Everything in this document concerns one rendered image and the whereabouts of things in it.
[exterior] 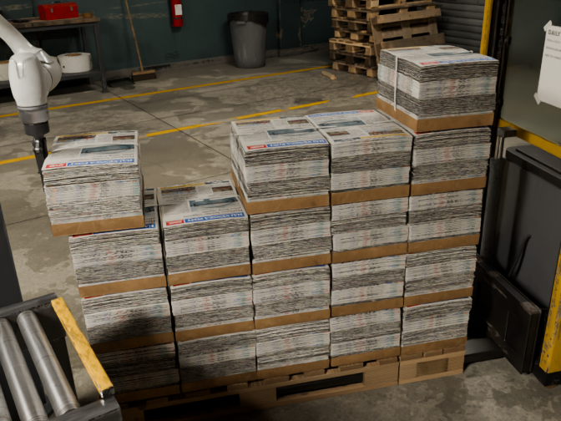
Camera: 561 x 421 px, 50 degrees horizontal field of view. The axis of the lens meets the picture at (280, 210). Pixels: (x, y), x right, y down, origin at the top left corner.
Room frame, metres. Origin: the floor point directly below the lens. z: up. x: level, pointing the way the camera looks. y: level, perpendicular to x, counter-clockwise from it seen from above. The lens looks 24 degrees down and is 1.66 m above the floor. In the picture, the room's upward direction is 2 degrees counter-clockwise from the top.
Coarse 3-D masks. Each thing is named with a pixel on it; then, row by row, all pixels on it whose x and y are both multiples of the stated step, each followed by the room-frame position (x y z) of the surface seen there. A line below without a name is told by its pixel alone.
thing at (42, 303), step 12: (36, 300) 1.40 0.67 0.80; (48, 300) 1.40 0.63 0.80; (0, 312) 1.34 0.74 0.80; (12, 312) 1.34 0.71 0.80; (36, 312) 1.37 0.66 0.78; (48, 312) 1.38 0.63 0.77; (12, 324) 1.33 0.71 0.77; (48, 324) 1.38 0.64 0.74; (60, 324) 1.39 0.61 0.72; (48, 336) 1.37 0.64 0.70; (60, 336) 1.39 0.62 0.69; (24, 348) 1.34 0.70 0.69
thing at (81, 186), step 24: (48, 168) 1.72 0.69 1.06; (72, 168) 1.73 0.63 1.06; (96, 168) 1.74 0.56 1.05; (120, 168) 1.76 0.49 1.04; (48, 192) 1.72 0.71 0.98; (72, 192) 1.73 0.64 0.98; (96, 192) 1.75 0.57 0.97; (120, 192) 1.76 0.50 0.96; (72, 216) 1.73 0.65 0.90; (96, 216) 1.74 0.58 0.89; (120, 216) 1.76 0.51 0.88
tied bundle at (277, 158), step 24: (240, 120) 2.21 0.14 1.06; (264, 120) 2.20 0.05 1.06; (288, 120) 2.18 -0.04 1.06; (240, 144) 1.95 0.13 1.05; (264, 144) 1.91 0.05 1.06; (288, 144) 1.90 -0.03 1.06; (312, 144) 1.89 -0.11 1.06; (240, 168) 1.97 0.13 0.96; (264, 168) 1.86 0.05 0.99; (288, 168) 1.88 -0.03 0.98; (312, 168) 1.89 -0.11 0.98; (264, 192) 1.86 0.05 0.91; (288, 192) 1.87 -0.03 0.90; (312, 192) 1.89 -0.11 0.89
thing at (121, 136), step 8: (56, 136) 2.06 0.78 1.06; (64, 136) 2.05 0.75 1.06; (72, 136) 2.04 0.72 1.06; (80, 136) 2.04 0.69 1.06; (88, 136) 2.04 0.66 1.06; (96, 136) 2.04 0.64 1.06; (104, 136) 2.04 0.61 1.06; (112, 136) 2.04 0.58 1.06; (120, 136) 2.04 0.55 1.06; (128, 136) 2.04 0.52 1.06; (136, 136) 2.04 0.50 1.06; (56, 144) 1.97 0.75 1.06; (64, 144) 1.97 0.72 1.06; (72, 144) 1.97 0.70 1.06; (80, 144) 1.97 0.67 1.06; (104, 144) 1.96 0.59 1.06
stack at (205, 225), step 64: (192, 192) 2.07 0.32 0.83; (128, 256) 1.75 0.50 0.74; (192, 256) 1.80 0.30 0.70; (256, 256) 1.85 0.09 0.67; (384, 256) 1.95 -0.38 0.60; (128, 320) 1.75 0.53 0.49; (192, 320) 1.80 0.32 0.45; (320, 320) 1.90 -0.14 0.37; (384, 320) 1.95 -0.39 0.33; (128, 384) 1.74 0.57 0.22; (256, 384) 1.85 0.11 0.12; (384, 384) 1.95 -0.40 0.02
